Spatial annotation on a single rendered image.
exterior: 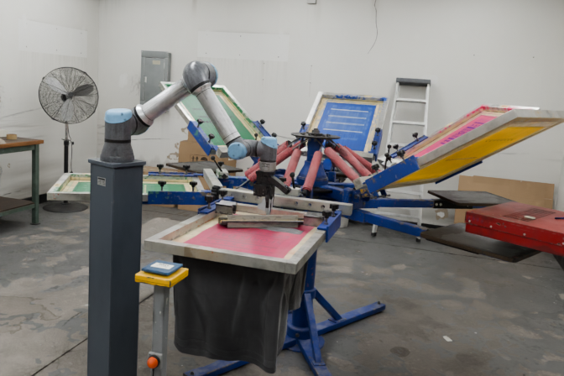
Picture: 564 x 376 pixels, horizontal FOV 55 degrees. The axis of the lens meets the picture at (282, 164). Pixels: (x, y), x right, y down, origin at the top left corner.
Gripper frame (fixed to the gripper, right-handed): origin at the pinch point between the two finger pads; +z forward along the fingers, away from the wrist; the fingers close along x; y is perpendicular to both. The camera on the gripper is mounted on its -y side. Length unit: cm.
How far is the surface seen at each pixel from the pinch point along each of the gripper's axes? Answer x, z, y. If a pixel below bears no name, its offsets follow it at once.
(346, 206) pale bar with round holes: -21.8, -3.2, -31.6
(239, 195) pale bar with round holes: -21.8, -2.0, 23.0
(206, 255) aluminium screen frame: 60, 3, 4
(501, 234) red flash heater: -2, -4, -100
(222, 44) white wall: -413, -105, 201
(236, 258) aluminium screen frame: 60, 3, -7
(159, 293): 79, 12, 12
